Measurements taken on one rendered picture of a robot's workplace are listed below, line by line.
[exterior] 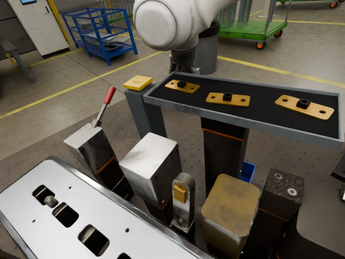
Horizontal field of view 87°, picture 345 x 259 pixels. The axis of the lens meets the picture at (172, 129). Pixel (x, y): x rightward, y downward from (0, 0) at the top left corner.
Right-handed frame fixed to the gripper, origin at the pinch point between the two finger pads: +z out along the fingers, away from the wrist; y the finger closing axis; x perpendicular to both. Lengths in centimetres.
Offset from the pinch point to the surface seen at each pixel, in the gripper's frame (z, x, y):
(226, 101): -17.6, 6.6, -25.1
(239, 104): -17.7, 5.5, -27.4
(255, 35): 92, -283, 192
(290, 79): 110, -220, 72
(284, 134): -17.5, 5.8, -37.1
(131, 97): -12.5, 19.8, -1.7
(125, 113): 34, 15, 57
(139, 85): -16.1, 17.1, -3.8
